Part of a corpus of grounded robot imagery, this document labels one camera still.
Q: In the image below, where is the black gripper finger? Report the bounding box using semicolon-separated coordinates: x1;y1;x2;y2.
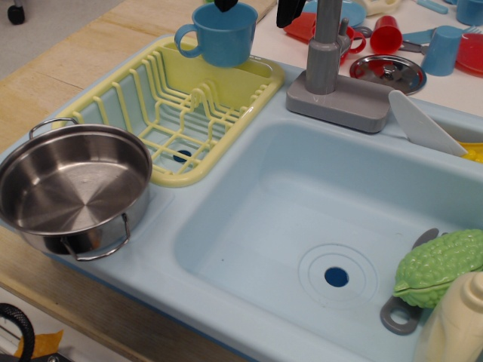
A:
276;0;306;28
214;0;238;13

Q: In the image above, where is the blue plastic cup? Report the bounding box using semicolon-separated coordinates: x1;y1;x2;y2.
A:
174;2;258;68

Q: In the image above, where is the red plastic cup lying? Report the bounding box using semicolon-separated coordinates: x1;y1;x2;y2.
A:
283;12;316;44

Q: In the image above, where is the red plastic cup upright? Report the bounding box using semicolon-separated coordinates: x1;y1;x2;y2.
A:
370;15;403;54

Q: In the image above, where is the steel pot lid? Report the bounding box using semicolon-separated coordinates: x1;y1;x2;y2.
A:
349;55;427;95

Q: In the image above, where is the blue upside-down cup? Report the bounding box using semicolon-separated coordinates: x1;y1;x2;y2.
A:
421;26;463;76

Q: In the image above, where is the blue cup top right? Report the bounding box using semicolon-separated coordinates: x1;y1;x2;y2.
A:
456;0;483;26

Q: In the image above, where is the stainless steel pot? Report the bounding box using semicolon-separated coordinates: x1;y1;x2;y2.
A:
1;118;152;262

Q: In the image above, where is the blue plastic plate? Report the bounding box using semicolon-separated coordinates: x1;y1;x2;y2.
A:
303;0;367;27

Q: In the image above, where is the cream plastic toy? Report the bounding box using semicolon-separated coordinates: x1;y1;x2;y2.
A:
356;0;401;16

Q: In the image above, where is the grey toy faucet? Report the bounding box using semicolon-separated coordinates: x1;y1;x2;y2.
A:
285;1;392;134

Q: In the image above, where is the wooden board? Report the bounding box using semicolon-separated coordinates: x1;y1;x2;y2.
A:
90;0;278;38

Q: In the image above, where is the yellow plastic dish rack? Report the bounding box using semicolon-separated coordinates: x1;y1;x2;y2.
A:
56;36;285;187

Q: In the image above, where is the blue plastic fork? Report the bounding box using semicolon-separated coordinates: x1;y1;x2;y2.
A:
402;26;482;44

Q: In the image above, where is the black caster wheel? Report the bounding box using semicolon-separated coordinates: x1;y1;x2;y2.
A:
7;0;26;26

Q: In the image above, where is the yellow corn toy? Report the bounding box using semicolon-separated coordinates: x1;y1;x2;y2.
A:
459;142;483;164

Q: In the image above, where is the light blue toy sink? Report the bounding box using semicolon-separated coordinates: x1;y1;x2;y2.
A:
0;34;483;362

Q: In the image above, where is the green bitter melon toy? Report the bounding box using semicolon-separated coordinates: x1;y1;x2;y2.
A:
392;229;482;308

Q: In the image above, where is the cream plastic bottle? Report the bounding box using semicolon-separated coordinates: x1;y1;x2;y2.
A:
414;272;482;362

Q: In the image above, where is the orange tape piece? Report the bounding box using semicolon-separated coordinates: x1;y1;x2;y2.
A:
14;330;64;359

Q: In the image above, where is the red mug with handle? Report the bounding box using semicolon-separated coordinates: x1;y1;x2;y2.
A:
340;26;367;64

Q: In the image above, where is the black cable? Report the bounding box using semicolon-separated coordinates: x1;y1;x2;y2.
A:
0;303;36;359

